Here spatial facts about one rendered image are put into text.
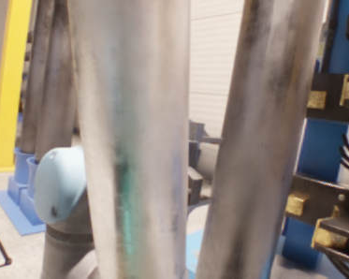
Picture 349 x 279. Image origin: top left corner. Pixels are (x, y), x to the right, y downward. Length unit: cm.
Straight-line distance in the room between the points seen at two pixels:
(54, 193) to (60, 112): 135
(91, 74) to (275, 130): 53
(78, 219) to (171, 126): 20
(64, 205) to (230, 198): 46
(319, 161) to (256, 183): 85
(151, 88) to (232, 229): 57
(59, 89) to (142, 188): 149
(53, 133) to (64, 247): 134
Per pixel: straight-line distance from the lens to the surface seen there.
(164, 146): 17
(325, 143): 147
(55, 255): 36
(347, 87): 94
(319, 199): 127
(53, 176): 32
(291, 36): 68
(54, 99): 165
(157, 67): 16
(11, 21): 293
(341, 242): 99
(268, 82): 65
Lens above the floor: 79
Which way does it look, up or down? 5 degrees down
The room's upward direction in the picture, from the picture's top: 9 degrees clockwise
